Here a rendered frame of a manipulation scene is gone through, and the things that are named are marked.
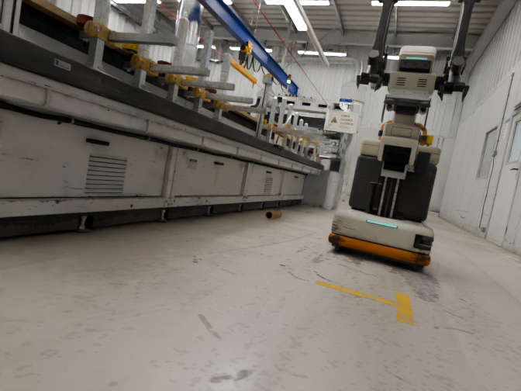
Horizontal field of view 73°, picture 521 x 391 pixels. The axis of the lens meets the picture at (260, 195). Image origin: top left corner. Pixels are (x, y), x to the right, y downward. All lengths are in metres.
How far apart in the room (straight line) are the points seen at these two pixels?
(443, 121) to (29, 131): 11.71
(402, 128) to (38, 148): 1.99
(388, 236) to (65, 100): 1.86
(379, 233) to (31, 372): 1.96
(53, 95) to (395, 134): 1.89
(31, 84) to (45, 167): 0.45
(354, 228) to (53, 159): 1.72
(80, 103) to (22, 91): 0.22
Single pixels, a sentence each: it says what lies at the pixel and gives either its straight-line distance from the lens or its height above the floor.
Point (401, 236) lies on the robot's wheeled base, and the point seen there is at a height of 0.20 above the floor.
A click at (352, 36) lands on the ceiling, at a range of 11.92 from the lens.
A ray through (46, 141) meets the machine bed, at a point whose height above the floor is 0.40.
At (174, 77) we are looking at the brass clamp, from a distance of 1.87.
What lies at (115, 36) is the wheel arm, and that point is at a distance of 1.54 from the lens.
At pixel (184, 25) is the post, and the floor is 1.08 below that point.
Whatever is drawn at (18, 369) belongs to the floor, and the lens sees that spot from 0.86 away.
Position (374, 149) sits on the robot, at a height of 0.74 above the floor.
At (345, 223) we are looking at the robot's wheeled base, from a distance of 2.37.
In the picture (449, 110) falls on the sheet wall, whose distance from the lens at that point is 12.52.
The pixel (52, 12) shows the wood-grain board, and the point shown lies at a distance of 1.63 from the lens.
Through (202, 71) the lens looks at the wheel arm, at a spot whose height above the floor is 0.80.
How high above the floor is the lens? 0.45
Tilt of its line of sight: 4 degrees down
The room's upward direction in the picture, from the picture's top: 10 degrees clockwise
